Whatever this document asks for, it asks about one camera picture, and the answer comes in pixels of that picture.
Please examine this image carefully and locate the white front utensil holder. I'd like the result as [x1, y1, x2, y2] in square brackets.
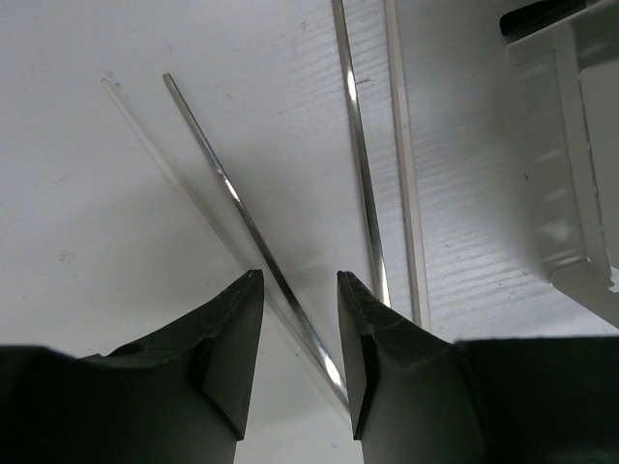
[506, 1, 618, 326]

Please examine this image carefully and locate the black rear utensil holder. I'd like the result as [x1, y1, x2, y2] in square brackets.
[499, 0, 604, 38]

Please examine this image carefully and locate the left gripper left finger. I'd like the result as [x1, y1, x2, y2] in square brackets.
[1, 270, 264, 463]

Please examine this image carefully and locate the white plastic chopstick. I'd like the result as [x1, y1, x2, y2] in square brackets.
[384, 1, 431, 331]
[101, 77, 349, 420]

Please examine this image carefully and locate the silver metal chopstick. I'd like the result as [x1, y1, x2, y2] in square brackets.
[162, 72, 348, 406]
[332, 0, 391, 306]

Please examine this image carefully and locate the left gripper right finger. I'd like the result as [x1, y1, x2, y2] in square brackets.
[338, 272, 618, 463]

